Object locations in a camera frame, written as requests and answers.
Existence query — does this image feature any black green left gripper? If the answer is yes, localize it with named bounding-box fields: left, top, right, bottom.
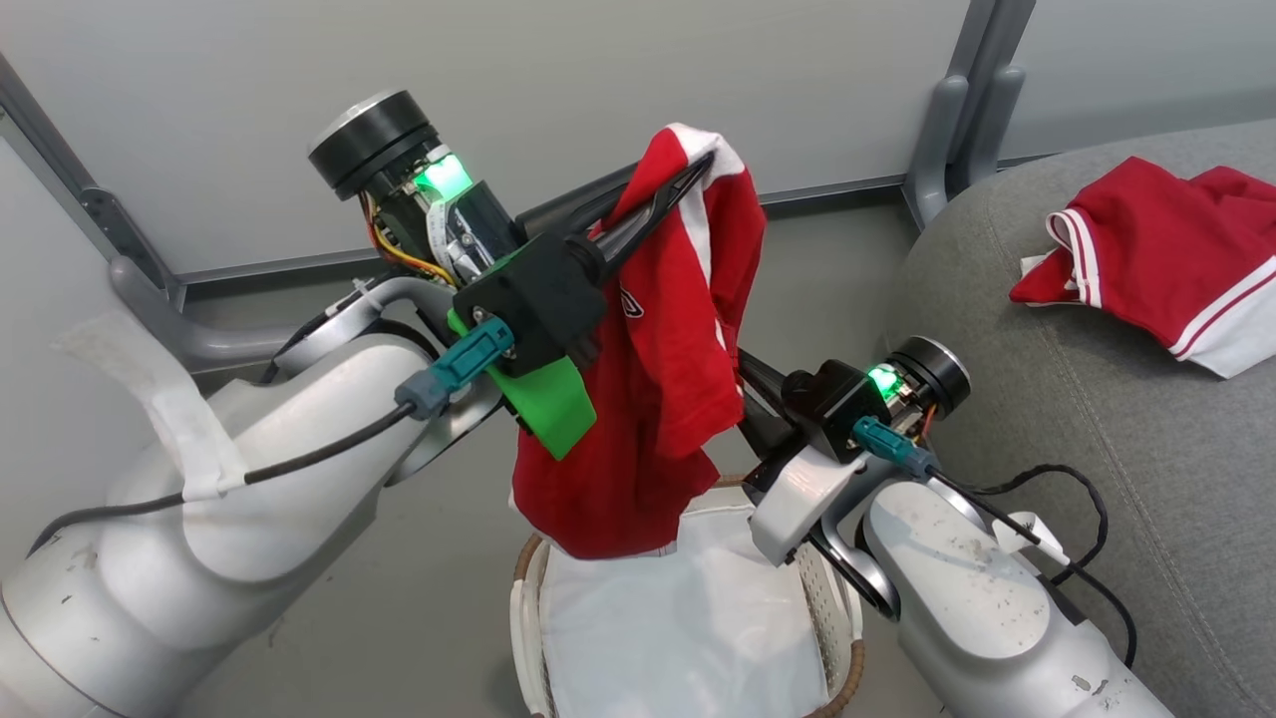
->
left=307, top=88, right=717, bottom=463

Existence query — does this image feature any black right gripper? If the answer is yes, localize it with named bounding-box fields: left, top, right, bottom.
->
left=738, top=336, right=974, bottom=463

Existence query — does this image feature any red shirt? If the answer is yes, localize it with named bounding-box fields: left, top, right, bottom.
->
left=510, top=123, right=769, bottom=559

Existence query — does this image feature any red jersey with white trim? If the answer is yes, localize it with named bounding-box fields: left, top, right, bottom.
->
left=1009, top=155, right=1276, bottom=380

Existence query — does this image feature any grey fabric sofa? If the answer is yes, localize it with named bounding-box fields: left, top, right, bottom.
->
left=882, top=120, right=1276, bottom=718

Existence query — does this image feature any wicker laundry basket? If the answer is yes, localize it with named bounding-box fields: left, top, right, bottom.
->
left=508, top=474, right=866, bottom=718

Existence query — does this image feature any white fabric basket liner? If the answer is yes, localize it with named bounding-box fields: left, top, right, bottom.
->
left=536, top=487, right=830, bottom=718

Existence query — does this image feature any grey upright partition foot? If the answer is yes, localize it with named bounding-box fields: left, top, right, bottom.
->
left=902, top=75, right=970, bottom=228
left=947, top=65, right=1028, bottom=195

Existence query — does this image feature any grey L-shaped partition foot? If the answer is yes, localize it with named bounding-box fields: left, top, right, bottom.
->
left=108, top=254, right=300, bottom=372

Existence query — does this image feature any black cable with teal connector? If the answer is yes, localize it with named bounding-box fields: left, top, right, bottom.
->
left=28, top=317, right=517, bottom=554
left=852, top=416, right=1139, bottom=671

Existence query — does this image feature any grey partition base rail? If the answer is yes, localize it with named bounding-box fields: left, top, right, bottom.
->
left=174, top=175, right=913, bottom=290

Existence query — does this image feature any grey aluminium partition post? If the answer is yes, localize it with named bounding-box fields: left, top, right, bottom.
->
left=0, top=55, right=185, bottom=310
left=942, top=0, right=1038, bottom=111

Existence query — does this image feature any white velcro strap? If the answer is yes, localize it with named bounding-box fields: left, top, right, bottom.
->
left=55, top=309, right=250, bottom=502

